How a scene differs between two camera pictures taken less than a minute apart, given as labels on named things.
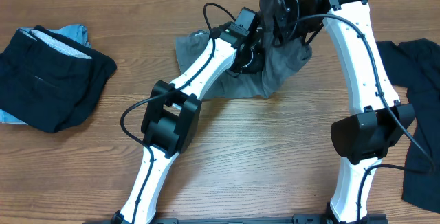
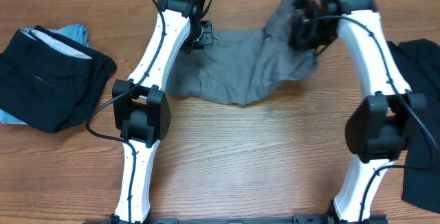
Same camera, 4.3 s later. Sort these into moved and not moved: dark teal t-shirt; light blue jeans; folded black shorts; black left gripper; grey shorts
Moved: black left gripper; grey shorts
Not moved: light blue jeans; dark teal t-shirt; folded black shorts
